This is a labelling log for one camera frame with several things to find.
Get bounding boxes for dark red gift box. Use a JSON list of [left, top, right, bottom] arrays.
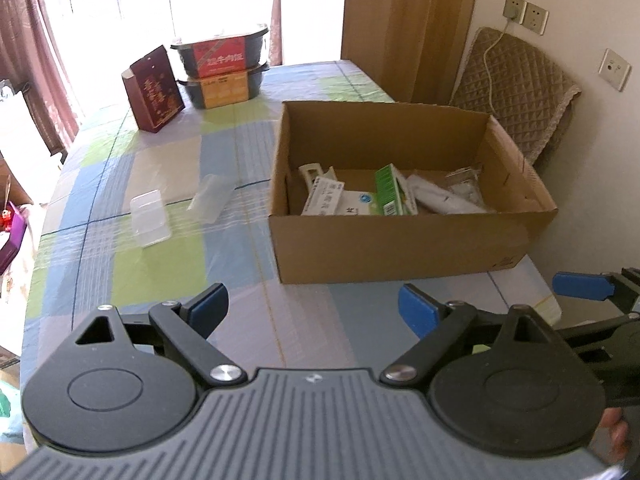
[[122, 46, 184, 133]]

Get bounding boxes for white mecobalamin medicine box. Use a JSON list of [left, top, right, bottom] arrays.
[[335, 190, 380, 216]]

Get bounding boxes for green white spray box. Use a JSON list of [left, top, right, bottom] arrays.
[[374, 164, 419, 217]]

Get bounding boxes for checked plastic tablecloth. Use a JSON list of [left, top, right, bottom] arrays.
[[19, 58, 564, 376]]

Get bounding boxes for brown wooden door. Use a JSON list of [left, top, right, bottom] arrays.
[[341, 0, 475, 104]]

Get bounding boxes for white parrot ointment box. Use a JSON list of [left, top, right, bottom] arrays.
[[302, 177, 344, 216]]

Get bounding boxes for double wall socket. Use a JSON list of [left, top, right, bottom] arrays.
[[502, 0, 549, 36]]

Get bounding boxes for brown cardboard box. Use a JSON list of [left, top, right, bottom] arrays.
[[269, 101, 558, 284]]

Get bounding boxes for white wall outlet plate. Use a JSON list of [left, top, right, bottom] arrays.
[[598, 48, 631, 92]]

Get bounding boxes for long plastic item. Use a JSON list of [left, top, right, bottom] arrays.
[[407, 174, 487, 214]]

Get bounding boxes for white power cable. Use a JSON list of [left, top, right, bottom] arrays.
[[482, 16, 516, 114]]

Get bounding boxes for clear plastic lidded box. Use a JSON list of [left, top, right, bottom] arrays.
[[130, 190, 171, 247]]

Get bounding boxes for cream plastic hair clip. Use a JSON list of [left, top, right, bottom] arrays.
[[298, 162, 337, 192]]

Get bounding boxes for brown quilted cover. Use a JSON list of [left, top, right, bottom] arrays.
[[450, 27, 582, 170]]

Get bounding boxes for orange label food bowl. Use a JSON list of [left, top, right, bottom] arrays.
[[178, 63, 270, 110]]

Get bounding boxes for person right hand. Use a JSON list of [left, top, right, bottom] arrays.
[[598, 408, 630, 464]]

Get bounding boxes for bagged white small parts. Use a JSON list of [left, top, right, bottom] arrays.
[[445, 165, 486, 208]]

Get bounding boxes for clear plastic cup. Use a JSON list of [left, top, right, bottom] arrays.
[[186, 174, 235, 224]]

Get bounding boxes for red label food bowl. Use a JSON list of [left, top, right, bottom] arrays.
[[170, 26, 268, 79]]

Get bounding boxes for purple box on floor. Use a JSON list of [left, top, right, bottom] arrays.
[[0, 202, 27, 274]]

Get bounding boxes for pink brown curtain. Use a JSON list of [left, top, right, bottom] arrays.
[[1, 0, 79, 155]]

